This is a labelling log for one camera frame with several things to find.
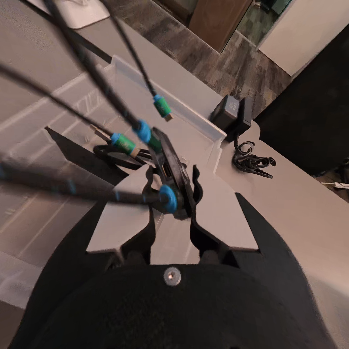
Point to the grey hdmi switch box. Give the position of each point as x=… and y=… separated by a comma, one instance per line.
x=177, y=169

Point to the white cabinet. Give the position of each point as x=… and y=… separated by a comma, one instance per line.
x=300, y=32

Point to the clear plastic bin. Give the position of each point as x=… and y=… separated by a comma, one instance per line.
x=174, y=90

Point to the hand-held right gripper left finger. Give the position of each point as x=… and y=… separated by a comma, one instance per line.
x=122, y=223

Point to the black power adapter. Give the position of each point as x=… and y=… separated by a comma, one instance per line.
x=226, y=109

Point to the brown cardboard box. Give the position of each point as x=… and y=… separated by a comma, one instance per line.
x=218, y=21

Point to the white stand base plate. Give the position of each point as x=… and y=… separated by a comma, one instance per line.
x=81, y=13

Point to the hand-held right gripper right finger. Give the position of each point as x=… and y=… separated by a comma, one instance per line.
x=226, y=218

